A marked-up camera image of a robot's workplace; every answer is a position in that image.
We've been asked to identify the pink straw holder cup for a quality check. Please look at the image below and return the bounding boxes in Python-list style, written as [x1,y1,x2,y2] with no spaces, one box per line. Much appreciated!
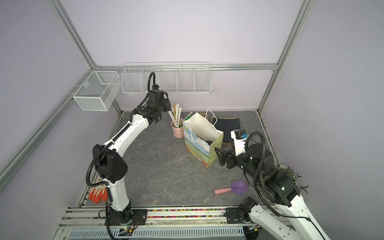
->
[171,121,184,139]

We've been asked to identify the white wire wall shelf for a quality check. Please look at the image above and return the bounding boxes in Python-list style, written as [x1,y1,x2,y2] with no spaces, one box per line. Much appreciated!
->
[121,62,212,94]

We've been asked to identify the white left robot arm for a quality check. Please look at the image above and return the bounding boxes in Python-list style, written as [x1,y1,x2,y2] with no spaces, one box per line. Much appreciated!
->
[86,85,171,225]

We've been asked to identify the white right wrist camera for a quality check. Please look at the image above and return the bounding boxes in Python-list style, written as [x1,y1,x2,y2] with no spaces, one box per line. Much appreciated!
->
[231,130,248,156]

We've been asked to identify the white mesh wall basket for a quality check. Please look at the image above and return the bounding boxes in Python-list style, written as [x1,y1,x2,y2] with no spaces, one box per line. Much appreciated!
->
[73,71,121,112]

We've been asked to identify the orange red scissors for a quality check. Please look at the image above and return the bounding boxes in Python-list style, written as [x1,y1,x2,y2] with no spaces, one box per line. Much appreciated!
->
[89,185,108,204]

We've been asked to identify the potted green plant white pot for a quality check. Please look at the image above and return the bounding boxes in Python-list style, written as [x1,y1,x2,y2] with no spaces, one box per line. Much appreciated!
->
[275,164,309,194]

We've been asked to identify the landscape printed paper bag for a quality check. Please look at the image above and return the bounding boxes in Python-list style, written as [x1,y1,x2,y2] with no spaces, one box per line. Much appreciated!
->
[183,109,224,167]

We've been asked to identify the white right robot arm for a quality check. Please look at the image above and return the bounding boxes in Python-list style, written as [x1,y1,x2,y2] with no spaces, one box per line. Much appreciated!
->
[214,144,329,240]

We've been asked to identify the purple scoop with pink handle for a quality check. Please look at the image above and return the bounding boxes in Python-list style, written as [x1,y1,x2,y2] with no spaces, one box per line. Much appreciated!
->
[214,180,250,195]

